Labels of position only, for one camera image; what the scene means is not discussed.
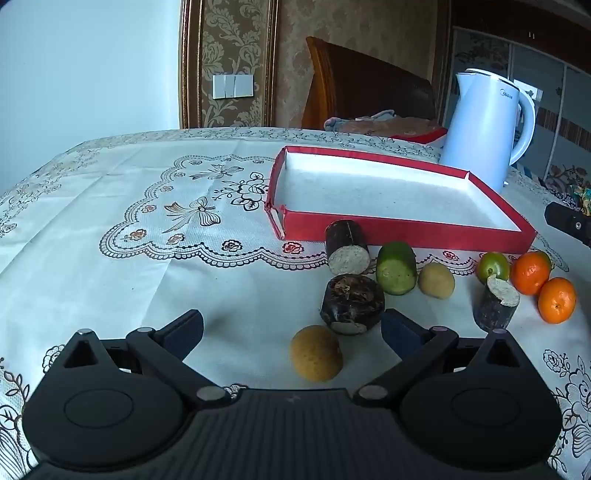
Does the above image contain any green cucumber piece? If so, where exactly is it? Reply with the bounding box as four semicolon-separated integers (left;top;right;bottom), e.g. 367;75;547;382
375;241;417;296

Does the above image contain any brown round fruit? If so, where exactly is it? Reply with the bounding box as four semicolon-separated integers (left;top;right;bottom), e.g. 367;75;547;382
289;325;344;382

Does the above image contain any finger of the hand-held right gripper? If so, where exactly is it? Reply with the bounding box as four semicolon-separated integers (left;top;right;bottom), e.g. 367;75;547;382
544;201;591;248

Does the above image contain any long dark sugarcane piece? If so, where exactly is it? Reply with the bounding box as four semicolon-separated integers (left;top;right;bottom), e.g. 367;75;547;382
325;220;371;274

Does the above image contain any pale yellow round fruit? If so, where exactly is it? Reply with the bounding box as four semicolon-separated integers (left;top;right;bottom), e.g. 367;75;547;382
418;261;456;300

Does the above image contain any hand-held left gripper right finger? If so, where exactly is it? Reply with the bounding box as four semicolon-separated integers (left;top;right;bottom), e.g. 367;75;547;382
353;308;532;409

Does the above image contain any white light switch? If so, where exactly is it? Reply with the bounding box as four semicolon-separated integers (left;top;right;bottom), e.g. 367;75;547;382
213;73;255;99

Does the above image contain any white electric kettle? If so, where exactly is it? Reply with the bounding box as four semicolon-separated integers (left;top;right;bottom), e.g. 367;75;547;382
438;68;537;195

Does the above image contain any wooden headboard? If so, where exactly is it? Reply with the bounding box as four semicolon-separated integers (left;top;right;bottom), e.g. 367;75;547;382
302;36;437;133

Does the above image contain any plush beige blanket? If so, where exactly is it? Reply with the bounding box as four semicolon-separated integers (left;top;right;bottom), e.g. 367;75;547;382
323;109;419;138

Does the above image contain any knotted dark sugarcane piece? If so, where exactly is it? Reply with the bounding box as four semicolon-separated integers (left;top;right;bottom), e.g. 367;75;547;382
320;274;385;336

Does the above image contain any orange tangerine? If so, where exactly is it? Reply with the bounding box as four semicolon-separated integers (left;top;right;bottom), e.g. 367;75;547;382
510;250;553;296
537;276;578;324

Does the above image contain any wooden wall frame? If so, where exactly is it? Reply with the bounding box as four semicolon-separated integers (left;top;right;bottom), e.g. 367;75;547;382
178;0;280;130

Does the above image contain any green jujube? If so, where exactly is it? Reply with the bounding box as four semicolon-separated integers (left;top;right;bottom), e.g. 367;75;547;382
476;251;511;284

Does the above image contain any red striped cloth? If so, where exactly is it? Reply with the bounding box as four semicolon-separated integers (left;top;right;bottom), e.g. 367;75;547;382
399;128;449;145

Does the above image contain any patterned sliding wardrobe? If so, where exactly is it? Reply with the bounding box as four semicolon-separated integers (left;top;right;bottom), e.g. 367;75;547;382
450;0;591;185

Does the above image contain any red shallow cardboard box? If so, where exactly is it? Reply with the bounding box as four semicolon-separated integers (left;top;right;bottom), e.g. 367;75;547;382
264;146;539;256

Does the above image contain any small dark sugarcane piece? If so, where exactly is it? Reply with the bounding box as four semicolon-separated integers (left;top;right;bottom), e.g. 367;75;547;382
473;274;520;332

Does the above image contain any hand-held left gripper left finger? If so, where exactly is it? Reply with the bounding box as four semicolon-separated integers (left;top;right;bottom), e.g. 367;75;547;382
55;309;232;409

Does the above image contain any dark floral cloth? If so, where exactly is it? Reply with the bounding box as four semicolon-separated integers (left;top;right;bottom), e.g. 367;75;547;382
526;162;591;209

